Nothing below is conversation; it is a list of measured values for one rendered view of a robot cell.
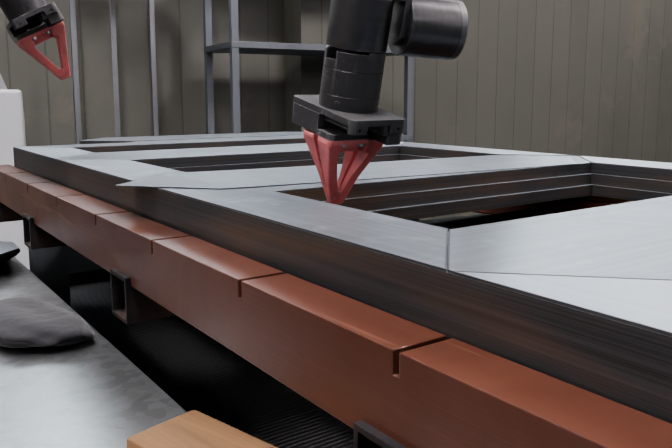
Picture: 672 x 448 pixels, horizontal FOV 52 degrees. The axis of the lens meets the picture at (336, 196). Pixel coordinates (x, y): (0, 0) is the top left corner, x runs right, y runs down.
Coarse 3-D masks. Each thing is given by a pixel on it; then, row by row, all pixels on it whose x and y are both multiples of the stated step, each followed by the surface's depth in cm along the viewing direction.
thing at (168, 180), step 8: (160, 176) 86; (168, 176) 86; (176, 176) 86; (152, 184) 78; (160, 184) 78; (168, 184) 78; (176, 184) 78; (184, 184) 78; (192, 184) 78; (200, 184) 78
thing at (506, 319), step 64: (128, 192) 84; (320, 192) 77; (384, 192) 83; (448, 192) 88; (512, 192) 95; (576, 192) 102; (640, 192) 98; (256, 256) 59; (320, 256) 51; (384, 256) 45; (448, 320) 40; (512, 320) 36; (576, 320) 33; (576, 384) 33; (640, 384) 31
